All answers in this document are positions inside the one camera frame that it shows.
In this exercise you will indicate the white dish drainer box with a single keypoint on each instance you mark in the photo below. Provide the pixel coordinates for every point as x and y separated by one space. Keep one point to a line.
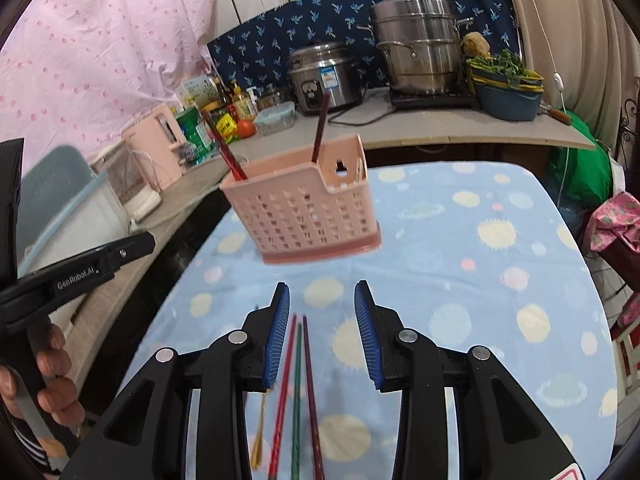
65 180

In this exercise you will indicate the white jug appliance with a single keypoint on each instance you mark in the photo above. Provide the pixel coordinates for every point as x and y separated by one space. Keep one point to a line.
130 185

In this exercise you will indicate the green chopstick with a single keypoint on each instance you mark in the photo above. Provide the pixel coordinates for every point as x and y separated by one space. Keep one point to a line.
297 410

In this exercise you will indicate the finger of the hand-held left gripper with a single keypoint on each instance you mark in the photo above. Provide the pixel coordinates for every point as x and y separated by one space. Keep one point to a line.
132 250
11 210

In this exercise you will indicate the person's left hand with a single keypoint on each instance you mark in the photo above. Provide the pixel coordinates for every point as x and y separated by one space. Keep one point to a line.
60 390

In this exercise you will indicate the yellow pump bottle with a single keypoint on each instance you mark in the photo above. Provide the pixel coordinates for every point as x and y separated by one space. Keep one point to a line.
244 105

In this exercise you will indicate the dark chair back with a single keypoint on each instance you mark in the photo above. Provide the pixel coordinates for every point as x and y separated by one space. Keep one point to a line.
631 120

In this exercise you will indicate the red chopstick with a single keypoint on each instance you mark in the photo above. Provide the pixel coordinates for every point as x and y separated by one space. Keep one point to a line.
225 147
282 400

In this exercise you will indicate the pink electric kettle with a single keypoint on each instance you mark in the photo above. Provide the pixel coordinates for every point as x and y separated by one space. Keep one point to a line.
150 150

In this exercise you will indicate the glass food container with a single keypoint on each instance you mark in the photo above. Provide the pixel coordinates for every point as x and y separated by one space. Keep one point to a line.
274 120

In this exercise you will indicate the stainless steel steamer pot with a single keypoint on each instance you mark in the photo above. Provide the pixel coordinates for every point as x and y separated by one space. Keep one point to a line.
420 45

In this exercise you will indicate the green leafy vegetables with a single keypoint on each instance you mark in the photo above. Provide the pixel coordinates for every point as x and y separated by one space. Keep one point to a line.
500 65

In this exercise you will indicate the pink dotted curtain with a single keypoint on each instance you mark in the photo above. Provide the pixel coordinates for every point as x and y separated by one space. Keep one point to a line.
100 60

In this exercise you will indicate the green packet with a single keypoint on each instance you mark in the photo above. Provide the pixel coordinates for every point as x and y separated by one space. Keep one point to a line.
195 135

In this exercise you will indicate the gold flower spoon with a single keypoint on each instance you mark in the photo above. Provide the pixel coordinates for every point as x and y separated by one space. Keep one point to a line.
259 440

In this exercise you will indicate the black induction cooker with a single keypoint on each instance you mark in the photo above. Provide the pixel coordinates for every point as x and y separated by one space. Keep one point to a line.
430 100

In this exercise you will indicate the blue printed tablecloth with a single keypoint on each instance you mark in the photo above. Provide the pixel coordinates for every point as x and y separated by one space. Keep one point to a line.
450 285

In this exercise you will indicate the green plastic bag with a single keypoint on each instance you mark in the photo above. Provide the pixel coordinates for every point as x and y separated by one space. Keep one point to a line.
585 170

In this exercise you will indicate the beige curtain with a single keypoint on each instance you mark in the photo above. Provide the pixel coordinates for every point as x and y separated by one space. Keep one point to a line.
590 35

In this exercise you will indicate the white green carton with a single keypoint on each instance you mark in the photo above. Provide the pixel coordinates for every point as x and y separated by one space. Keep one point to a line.
195 91

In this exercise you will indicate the maroon chopstick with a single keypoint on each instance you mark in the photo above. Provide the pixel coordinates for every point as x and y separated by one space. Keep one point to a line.
311 410
320 130

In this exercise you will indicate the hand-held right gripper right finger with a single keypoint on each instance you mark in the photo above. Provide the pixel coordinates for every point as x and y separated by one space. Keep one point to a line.
367 340

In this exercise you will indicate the red tomato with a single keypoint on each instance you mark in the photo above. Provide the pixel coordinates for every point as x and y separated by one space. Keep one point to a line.
246 129

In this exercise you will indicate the blue plastic basin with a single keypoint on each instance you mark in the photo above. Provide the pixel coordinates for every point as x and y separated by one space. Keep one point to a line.
505 102

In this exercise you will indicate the dark sauce bottle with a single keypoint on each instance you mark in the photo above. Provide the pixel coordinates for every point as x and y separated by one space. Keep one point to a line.
221 91

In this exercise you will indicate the navy printed cloth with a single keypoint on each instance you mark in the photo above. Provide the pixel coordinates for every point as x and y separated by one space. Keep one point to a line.
325 15

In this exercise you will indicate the pink plastic utensil basket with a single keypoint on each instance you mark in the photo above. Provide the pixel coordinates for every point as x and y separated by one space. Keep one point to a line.
280 210

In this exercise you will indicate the steel rice cooker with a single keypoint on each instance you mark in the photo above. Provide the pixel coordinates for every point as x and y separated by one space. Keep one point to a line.
325 80

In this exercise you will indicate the yellow packet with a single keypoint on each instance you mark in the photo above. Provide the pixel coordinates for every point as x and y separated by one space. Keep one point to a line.
225 127

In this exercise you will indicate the pink printed bag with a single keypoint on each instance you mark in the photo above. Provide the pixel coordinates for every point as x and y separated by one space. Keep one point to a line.
615 220

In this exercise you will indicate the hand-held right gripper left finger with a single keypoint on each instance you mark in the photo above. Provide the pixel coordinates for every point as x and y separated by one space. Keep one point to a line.
277 340

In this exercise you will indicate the potato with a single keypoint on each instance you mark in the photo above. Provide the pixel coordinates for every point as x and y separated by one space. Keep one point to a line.
476 44

